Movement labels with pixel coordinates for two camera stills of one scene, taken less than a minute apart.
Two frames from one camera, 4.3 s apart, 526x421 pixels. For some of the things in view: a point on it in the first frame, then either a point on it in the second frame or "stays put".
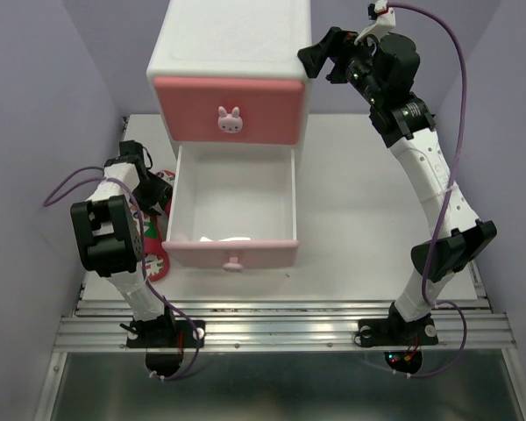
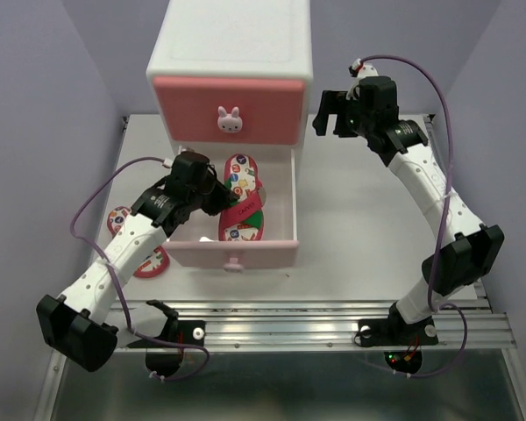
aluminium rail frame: (100, 325) stays put
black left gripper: (161, 189) to (223, 197)
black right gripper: (338, 47) to (333, 102)
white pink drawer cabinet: (228, 110) stays put
